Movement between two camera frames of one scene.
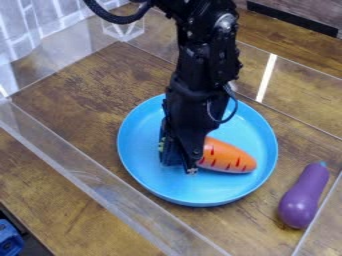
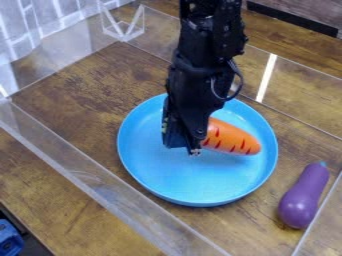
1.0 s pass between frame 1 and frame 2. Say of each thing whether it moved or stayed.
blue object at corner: stayed
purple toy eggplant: stayed
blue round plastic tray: stayed
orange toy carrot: moved
